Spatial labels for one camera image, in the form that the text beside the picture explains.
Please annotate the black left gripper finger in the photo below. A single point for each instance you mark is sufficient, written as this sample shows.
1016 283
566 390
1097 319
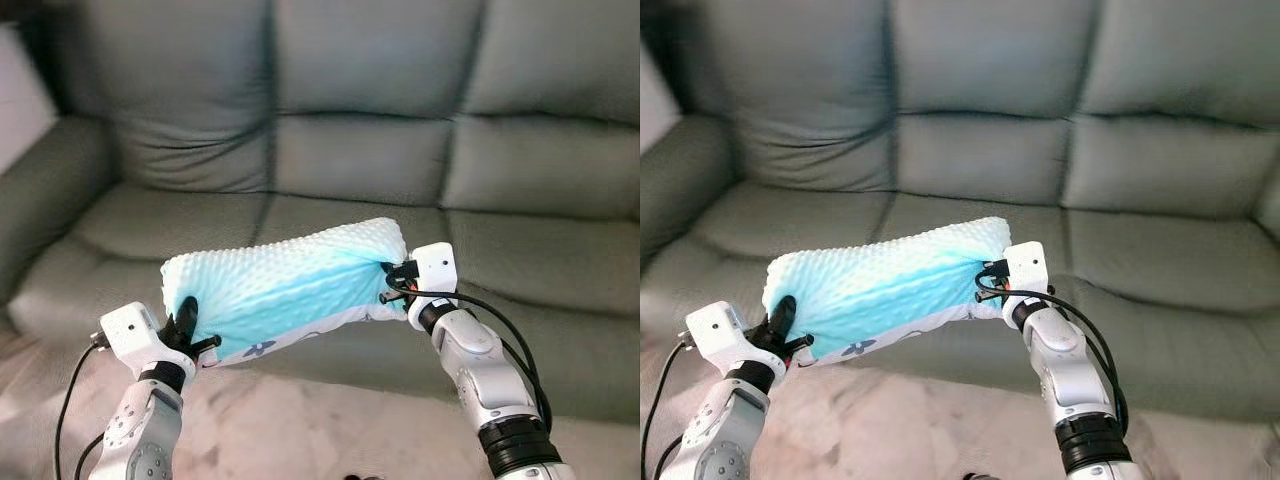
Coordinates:
186 318
782 318

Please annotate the teal dotted pillow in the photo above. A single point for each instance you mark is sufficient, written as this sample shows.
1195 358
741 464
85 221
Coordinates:
280 285
880 285

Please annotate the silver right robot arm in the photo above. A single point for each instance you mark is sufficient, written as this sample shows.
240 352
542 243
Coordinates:
480 370
1070 370

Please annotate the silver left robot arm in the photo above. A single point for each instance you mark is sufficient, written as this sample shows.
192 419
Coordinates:
145 440
725 440

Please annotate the green leather sofa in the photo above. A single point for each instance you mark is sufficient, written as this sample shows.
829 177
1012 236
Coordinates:
400 150
1000 150

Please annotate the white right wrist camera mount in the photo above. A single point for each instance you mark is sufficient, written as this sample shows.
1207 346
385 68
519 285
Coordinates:
435 270
1028 268

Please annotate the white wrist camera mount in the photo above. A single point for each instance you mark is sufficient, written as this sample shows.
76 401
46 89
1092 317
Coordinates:
435 270
130 335
720 335
1028 268

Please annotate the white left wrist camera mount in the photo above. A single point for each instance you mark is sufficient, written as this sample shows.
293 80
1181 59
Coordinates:
720 335
130 335

